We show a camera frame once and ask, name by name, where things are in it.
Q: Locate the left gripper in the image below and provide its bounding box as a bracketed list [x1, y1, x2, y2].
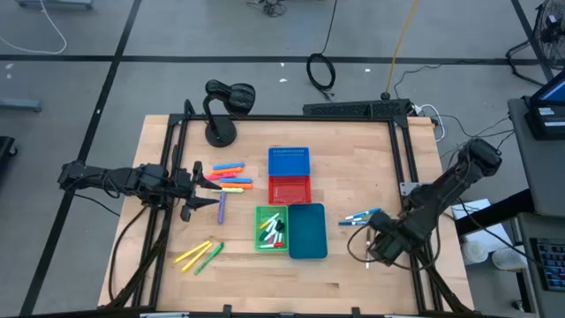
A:
[172, 161, 223, 223]

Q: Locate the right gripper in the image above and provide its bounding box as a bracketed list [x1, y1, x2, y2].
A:
[366, 211, 416, 268]

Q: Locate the purple highlighter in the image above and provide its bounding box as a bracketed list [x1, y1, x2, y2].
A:
[217, 190, 228, 225]

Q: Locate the pink highlighter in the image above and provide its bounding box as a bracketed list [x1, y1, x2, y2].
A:
[203, 171, 237, 182]

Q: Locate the yellow highlighter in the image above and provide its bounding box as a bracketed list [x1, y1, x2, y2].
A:
[181, 242, 214, 273]
[173, 239, 212, 265]

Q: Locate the yellow whiteboard marker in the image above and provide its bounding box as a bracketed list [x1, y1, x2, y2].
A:
[259, 212, 281, 230]

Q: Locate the black gooseneck desk lamp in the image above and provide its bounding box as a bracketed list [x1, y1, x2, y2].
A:
[202, 79, 257, 148]

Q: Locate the green slotted plastic basket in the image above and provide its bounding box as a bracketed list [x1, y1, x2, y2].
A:
[254, 204, 290, 253]

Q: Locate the teal plastic bin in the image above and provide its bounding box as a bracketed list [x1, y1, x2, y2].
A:
[287, 202, 328, 260]

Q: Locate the white paper roll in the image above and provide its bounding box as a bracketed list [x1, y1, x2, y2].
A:
[491, 246, 528, 271]
[461, 240, 490, 266]

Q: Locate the red slotted plastic basket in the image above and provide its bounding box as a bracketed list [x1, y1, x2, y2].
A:
[267, 175, 313, 205]

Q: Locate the blue slotted plastic basket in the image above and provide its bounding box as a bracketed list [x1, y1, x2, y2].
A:
[267, 147, 311, 177]

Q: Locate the grey desk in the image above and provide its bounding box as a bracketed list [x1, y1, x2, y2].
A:
[516, 211, 565, 318]
[507, 96, 565, 218]

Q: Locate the black keyboard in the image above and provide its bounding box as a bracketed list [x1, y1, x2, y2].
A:
[529, 237, 565, 292]

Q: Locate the black labelled box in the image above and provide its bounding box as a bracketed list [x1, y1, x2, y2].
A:
[524, 104, 565, 141]

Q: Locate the grey metal floor bar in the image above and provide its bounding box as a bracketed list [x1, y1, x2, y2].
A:
[17, 0, 94, 11]
[0, 97, 43, 113]

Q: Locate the black monitor with blue screen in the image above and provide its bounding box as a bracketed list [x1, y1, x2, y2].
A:
[528, 70, 565, 108]

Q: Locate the black floor fan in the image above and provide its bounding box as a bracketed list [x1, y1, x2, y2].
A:
[505, 0, 565, 87]

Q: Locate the black aluminium table frame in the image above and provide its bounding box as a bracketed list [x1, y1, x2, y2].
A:
[105, 99, 476, 318]

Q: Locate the black hanging cable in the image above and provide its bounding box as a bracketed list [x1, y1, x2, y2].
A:
[305, 0, 339, 99]

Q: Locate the yellow hanging cable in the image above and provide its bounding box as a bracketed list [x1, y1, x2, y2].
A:
[380, 0, 419, 101]

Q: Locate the black cable tangle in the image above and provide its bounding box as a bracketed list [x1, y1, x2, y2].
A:
[245, 0, 288, 19]

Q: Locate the white floor cable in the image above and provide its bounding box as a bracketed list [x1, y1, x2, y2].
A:
[0, 0, 68, 56]

